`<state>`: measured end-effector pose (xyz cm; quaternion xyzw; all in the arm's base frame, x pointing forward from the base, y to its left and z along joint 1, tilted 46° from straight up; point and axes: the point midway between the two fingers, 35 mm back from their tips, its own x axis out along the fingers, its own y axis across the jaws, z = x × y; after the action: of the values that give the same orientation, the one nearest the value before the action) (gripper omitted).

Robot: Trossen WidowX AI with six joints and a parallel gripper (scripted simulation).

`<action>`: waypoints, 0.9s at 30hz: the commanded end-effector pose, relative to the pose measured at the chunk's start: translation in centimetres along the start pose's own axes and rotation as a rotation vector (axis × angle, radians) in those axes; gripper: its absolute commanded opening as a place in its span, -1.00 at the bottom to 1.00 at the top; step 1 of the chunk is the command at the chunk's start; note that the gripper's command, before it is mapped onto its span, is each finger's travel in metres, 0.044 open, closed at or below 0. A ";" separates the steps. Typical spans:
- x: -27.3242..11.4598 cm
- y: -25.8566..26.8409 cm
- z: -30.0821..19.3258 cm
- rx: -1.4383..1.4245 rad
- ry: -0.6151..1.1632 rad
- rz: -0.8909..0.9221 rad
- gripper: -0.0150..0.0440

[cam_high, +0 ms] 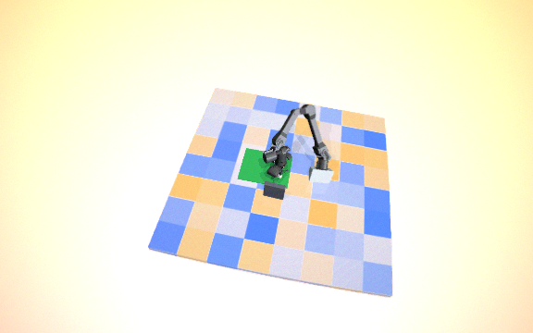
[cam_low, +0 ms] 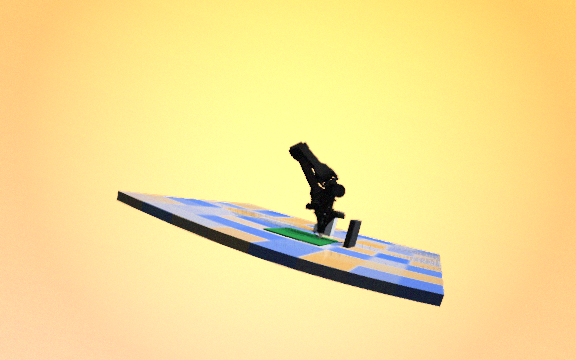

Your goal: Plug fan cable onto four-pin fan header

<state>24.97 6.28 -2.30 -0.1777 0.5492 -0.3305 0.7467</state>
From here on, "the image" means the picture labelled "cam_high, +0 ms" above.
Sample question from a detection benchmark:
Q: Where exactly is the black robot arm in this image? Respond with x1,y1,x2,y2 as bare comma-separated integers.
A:
263,105,331,170

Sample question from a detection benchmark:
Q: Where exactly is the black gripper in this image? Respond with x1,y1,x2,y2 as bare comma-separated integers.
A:
267,152,291,178

